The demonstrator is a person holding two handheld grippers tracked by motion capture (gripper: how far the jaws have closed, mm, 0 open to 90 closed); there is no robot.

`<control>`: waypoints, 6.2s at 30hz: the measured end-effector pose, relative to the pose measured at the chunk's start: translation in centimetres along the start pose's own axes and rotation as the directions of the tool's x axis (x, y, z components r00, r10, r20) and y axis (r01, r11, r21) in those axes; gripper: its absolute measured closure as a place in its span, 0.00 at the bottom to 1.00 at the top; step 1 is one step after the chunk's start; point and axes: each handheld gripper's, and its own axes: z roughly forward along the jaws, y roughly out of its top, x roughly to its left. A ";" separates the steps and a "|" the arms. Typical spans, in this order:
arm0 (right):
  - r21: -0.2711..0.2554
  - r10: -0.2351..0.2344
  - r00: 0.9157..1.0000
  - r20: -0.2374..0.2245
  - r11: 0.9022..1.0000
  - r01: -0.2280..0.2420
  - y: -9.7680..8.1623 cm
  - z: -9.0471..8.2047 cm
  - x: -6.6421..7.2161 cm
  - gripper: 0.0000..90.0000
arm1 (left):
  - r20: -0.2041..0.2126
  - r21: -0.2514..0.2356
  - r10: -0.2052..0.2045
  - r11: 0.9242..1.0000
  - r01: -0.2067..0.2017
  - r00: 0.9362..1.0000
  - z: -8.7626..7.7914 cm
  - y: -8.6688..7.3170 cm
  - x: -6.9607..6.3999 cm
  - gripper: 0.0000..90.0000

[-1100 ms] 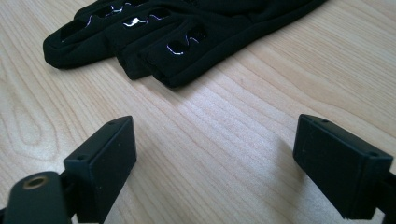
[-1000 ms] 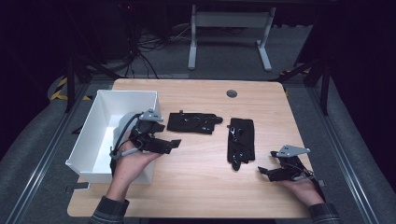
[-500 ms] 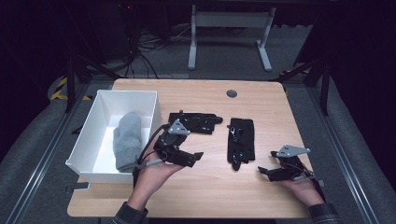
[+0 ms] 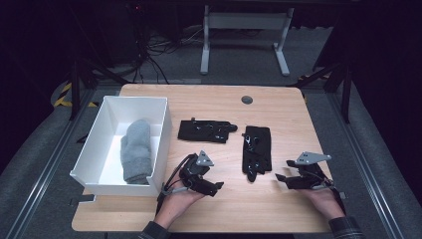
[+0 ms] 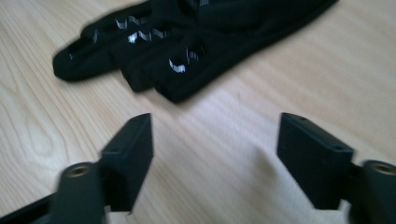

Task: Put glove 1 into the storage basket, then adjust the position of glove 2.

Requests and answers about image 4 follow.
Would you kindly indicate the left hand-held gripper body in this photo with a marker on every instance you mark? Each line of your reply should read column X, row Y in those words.
column 195, row 181

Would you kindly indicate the white box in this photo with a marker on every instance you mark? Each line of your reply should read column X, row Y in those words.
column 106, row 156

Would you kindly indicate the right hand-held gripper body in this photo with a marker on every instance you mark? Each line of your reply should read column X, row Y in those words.
column 307, row 182

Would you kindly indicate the black metal stand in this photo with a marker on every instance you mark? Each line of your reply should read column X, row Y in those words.
column 346, row 93
column 75, row 89

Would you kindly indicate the yellow black floor tape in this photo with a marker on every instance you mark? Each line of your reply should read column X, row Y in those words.
column 66, row 98

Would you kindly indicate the person's right hand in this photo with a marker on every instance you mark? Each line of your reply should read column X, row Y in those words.
column 326, row 200

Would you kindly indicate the plain grey knitted mitten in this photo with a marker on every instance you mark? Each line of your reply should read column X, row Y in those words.
column 136, row 149

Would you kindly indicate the white metal table frame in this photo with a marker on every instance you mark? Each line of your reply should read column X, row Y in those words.
column 245, row 20

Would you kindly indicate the person's left hand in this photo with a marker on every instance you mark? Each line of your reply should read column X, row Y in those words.
column 175, row 205

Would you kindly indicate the black glove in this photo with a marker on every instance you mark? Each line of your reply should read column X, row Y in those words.
column 204, row 130
column 256, row 151

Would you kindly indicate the grey round table grommet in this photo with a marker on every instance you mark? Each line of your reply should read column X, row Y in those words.
column 247, row 100

